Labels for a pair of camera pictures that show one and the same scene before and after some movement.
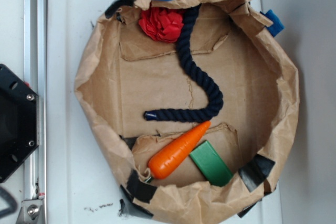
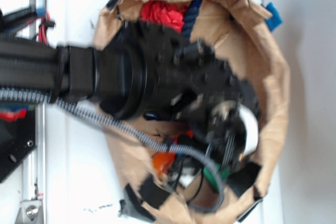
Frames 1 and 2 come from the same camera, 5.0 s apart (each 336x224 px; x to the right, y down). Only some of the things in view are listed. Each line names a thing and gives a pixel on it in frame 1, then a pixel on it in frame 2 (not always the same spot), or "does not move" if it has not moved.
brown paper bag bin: [193, 103] does not move
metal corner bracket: [31, 212] does not move
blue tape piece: [277, 25] → [275, 20]
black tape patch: [255, 171] → [243, 177]
